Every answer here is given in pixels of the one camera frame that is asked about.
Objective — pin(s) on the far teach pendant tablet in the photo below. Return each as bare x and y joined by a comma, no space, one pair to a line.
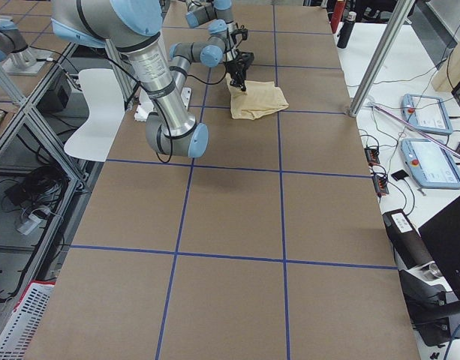
426,113

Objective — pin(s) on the black water bottle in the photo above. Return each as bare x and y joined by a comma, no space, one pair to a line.
346,30

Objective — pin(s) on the near teach pendant tablet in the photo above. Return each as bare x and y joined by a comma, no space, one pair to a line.
429,165

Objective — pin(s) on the teach pendant tablet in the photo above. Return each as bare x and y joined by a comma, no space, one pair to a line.
429,165
426,113

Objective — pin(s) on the long reacher grabber stick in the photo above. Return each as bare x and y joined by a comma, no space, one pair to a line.
380,109

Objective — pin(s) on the aluminium frame post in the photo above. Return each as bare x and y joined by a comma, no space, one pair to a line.
396,21

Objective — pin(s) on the beige long-sleeve printed shirt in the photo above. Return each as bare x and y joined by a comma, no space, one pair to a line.
260,99

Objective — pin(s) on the white plastic chair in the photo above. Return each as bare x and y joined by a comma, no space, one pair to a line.
93,140

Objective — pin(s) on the white perforated plastic basket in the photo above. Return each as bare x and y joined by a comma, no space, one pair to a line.
25,319

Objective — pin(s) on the black monitor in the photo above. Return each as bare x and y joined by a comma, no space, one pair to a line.
441,236

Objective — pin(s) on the white camera mast pedestal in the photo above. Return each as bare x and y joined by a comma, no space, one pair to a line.
151,67

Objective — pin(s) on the red cylinder bottle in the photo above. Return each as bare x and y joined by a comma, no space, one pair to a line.
337,14

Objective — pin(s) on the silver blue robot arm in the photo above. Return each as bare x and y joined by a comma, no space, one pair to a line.
134,27
202,12

